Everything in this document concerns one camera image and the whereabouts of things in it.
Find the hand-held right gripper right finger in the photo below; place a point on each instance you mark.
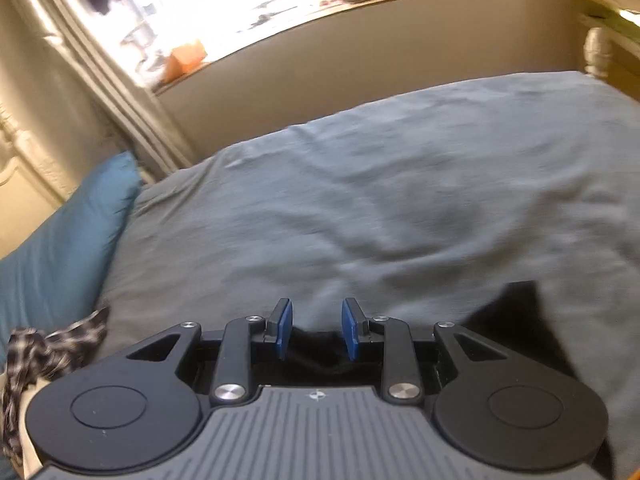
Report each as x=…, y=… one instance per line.
x=350, y=330

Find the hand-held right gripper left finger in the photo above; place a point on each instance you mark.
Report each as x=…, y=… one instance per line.
x=285, y=327

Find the black printed t-shirt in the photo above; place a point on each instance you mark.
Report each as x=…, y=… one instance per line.
x=515, y=320

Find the plaid shirt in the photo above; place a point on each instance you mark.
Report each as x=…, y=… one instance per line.
x=50, y=350

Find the blue pillow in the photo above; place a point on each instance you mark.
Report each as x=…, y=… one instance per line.
x=60, y=250

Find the orange bag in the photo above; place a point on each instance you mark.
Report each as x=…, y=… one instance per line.
x=185, y=60

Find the cream carved headboard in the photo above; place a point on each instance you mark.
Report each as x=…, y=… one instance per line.
x=25, y=170

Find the beige curtain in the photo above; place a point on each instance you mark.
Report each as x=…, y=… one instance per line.
x=110, y=75

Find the white bedpost finial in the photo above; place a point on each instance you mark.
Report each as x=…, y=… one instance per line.
x=597, y=52

